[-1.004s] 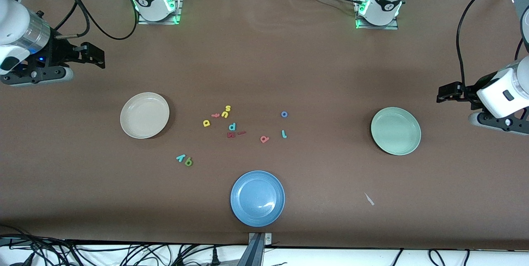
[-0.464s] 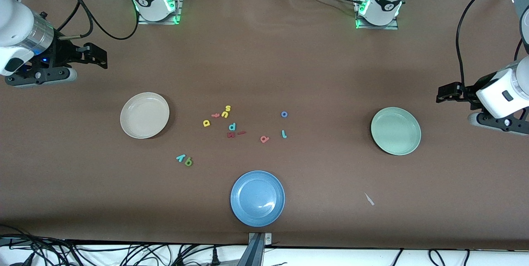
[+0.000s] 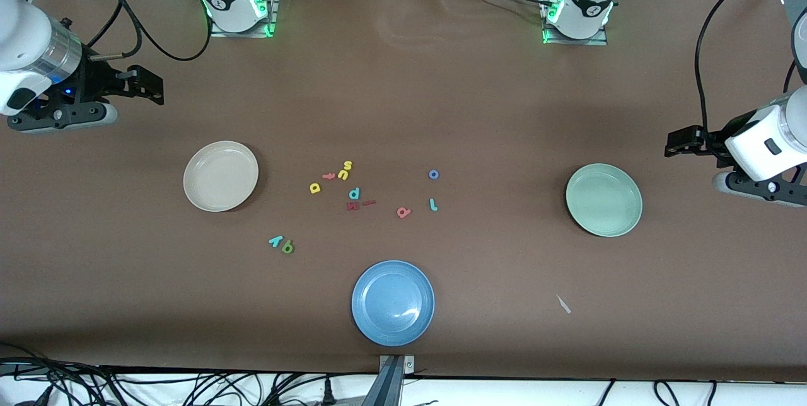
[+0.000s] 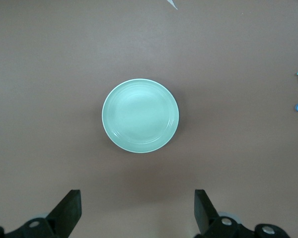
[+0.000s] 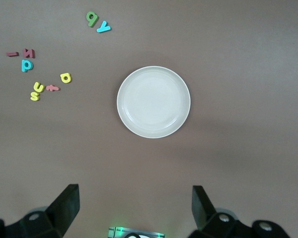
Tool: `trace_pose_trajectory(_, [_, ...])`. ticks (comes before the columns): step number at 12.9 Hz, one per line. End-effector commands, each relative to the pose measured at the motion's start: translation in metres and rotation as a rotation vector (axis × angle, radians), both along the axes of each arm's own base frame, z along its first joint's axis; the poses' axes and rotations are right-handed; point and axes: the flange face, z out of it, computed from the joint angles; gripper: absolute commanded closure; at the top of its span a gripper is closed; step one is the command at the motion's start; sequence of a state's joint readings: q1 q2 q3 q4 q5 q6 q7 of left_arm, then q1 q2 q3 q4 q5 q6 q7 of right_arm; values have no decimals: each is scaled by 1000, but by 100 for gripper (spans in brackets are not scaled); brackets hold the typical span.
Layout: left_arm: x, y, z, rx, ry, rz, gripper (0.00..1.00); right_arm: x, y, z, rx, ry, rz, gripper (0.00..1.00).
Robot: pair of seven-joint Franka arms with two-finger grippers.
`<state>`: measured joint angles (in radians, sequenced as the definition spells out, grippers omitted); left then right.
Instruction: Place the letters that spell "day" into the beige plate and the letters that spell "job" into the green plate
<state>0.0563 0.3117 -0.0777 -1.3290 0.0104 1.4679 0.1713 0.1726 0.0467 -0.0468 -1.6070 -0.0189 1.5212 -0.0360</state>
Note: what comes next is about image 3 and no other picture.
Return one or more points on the grey metal camera mount post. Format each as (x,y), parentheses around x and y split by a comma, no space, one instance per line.
(389,387)

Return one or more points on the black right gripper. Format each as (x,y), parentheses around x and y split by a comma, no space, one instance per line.
(101,81)

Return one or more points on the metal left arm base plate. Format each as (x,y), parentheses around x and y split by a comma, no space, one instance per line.
(574,42)

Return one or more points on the light brown round plate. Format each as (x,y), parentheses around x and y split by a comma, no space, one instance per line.
(220,176)

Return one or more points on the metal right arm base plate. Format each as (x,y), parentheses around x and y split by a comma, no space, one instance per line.
(271,9)

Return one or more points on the blue round plate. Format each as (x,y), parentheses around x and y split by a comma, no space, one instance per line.
(393,302)

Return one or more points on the brown paper table cover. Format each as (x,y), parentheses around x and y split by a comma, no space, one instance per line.
(441,78)

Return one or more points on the pale green round plate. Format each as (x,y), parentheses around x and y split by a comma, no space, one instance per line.
(604,200)

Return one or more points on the teal foam letter y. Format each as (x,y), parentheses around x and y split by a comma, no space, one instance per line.
(275,241)

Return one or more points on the black power plug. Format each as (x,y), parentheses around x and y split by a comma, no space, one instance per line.
(328,391)

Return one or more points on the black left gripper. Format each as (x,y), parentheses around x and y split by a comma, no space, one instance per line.
(716,140)

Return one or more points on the white paper scrap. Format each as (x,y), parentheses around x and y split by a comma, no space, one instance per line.
(563,304)

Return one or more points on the pink foam letter a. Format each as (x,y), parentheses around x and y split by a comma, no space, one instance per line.
(401,213)

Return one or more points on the green foam letter g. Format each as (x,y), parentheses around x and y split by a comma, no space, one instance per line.
(287,248)

